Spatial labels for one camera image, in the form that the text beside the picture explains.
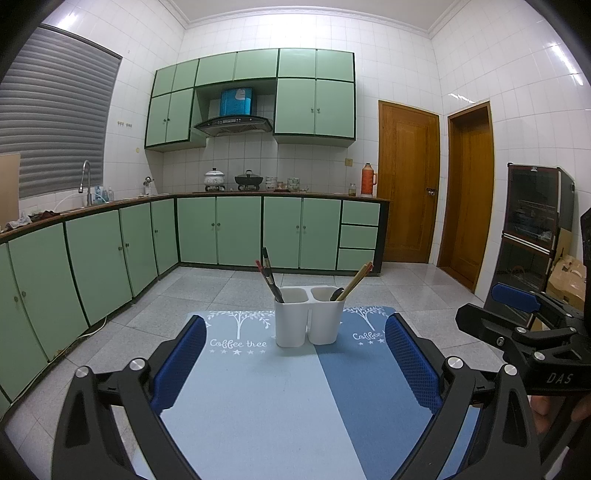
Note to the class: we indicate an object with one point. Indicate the blue printed table mat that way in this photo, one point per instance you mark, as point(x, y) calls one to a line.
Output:
point(258, 406)

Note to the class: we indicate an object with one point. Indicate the green wall cabinet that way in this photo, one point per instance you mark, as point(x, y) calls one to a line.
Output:
point(316, 99)
point(168, 115)
point(235, 67)

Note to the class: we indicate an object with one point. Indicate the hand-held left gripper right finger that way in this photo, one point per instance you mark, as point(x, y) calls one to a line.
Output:
point(411, 364)

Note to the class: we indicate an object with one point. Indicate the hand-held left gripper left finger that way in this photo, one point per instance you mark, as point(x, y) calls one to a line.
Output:
point(182, 364)

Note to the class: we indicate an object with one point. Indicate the cardboard box on counter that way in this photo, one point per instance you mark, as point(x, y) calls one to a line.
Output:
point(9, 189)

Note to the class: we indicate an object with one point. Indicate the red lacquered chopstick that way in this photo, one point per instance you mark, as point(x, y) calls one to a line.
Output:
point(268, 280)
point(271, 272)

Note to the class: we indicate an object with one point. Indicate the orange thermos flask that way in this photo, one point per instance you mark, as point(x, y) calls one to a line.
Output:
point(368, 182)

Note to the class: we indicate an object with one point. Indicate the person's right hand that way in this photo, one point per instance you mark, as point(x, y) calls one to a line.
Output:
point(554, 408)

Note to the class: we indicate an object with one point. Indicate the black wok with lid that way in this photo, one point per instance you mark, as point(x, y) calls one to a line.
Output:
point(248, 180)

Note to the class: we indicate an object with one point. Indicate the white rag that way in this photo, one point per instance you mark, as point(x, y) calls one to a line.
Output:
point(18, 221)

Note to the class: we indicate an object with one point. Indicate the plain wooden door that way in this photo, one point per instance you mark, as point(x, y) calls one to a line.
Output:
point(468, 198)

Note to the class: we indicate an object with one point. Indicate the black sterilizer cabinet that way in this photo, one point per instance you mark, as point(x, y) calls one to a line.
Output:
point(526, 230)

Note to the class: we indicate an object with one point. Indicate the black spoon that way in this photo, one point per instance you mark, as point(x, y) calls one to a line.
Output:
point(337, 294)

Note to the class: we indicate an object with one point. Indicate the bamboo chopstick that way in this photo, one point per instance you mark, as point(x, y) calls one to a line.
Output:
point(355, 280)
point(358, 279)
point(362, 278)

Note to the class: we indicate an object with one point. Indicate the steel kitchen faucet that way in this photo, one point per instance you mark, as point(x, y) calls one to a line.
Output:
point(87, 182)

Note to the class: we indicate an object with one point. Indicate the stack of bowls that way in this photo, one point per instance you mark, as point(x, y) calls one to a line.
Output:
point(271, 183)

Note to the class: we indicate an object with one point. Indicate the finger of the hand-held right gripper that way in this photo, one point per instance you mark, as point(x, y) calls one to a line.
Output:
point(515, 297)
point(489, 325)

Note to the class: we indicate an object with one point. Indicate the white cooking pot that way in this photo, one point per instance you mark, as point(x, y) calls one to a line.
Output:
point(214, 179)

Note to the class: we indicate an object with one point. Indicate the dark rag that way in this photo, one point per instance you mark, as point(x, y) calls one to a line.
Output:
point(44, 214)

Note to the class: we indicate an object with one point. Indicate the grey window roller blind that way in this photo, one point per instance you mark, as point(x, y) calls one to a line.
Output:
point(51, 124)

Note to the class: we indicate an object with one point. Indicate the green base cabinets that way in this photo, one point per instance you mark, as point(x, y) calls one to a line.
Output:
point(198, 230)

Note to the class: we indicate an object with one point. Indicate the white twin utensil holder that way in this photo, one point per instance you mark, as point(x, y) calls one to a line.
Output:
point(295, 323)

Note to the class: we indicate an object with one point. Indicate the dish soap bottle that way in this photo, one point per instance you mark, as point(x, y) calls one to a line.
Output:
point(99, 194)

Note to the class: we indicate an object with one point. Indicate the black range hood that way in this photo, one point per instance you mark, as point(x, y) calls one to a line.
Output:
point(233, 125)

